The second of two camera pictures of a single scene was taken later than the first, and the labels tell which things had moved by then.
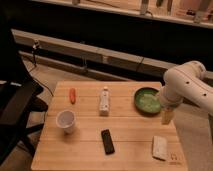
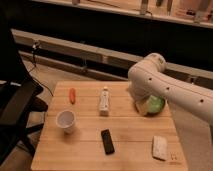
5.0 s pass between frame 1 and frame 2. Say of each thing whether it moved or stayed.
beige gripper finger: moved
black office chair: stayed
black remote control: stayed
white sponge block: stayed
